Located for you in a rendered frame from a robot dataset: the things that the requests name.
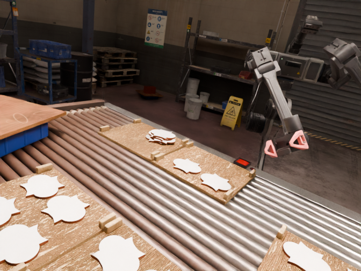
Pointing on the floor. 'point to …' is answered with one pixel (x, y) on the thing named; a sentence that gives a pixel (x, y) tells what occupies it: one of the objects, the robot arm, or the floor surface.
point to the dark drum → (87, 64)
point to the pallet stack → (114, 66)
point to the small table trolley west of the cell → (32, 96)
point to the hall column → (88, 28)
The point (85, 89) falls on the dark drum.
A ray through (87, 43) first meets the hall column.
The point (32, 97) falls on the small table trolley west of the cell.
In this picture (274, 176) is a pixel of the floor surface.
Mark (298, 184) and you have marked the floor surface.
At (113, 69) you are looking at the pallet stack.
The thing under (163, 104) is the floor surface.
